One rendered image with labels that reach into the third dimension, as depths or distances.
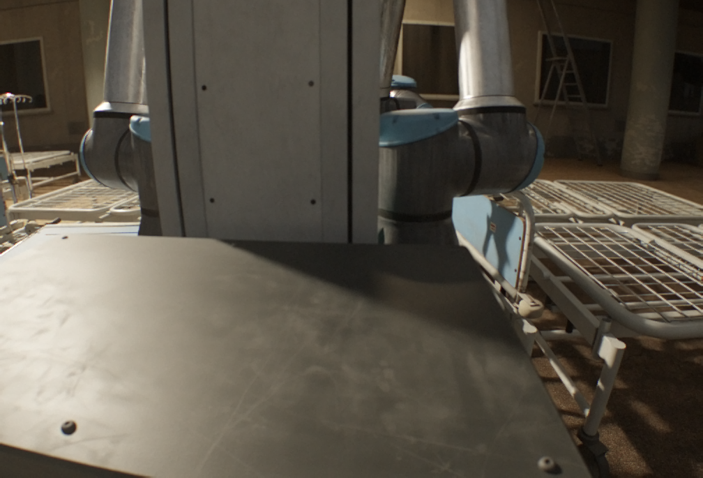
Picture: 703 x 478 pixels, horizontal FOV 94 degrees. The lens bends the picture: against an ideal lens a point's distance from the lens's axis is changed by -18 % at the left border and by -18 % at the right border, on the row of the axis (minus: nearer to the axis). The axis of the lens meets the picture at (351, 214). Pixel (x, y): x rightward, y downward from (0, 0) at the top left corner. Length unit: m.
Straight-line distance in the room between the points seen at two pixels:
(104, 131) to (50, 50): 7.76
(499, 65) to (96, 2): 5.27
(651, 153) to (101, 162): 6.82
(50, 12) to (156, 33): 8.12
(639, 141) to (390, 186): 6.40
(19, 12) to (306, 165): 8.72
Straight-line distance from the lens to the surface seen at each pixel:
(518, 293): 1.11
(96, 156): 0.94
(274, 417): 0.24
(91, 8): 5.72
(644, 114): 6.93
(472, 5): 0.83
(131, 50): 0.95
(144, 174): 0.79
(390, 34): 0.93
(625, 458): 1.52
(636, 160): 6.97
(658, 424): 1.70
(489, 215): 1.26
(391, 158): 0.67
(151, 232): 0.80
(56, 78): 8.57
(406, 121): 0.65
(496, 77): 0.79
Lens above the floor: 1.01
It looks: 16 degrees down
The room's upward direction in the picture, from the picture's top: straight up
